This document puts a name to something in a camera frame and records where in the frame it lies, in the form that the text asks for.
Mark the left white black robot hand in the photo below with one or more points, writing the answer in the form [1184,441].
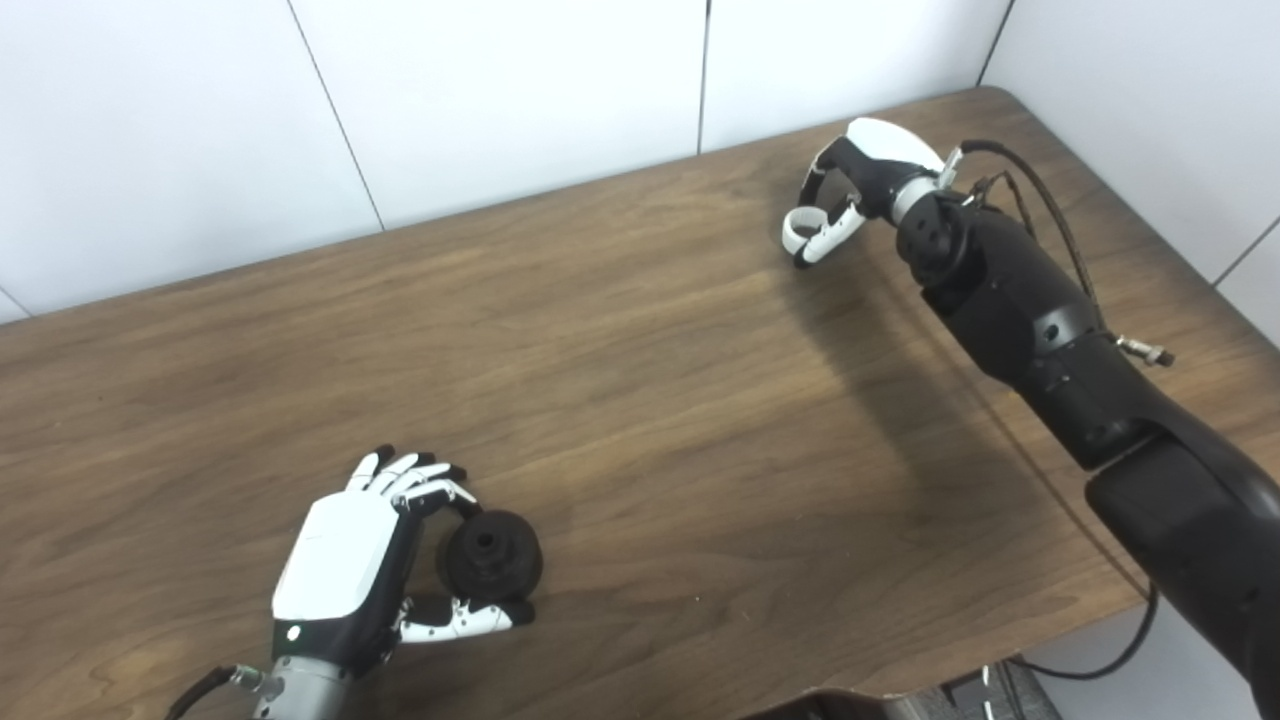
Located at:
[335,560]

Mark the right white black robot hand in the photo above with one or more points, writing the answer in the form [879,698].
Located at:
[885,150]

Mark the round black part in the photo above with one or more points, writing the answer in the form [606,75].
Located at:
[492,555]

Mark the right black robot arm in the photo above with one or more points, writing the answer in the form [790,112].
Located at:
[1050,330]

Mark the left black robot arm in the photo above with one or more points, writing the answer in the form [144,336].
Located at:
[300,695]

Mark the silver metal connector plug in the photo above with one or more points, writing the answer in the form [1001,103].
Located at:
[1145,350]

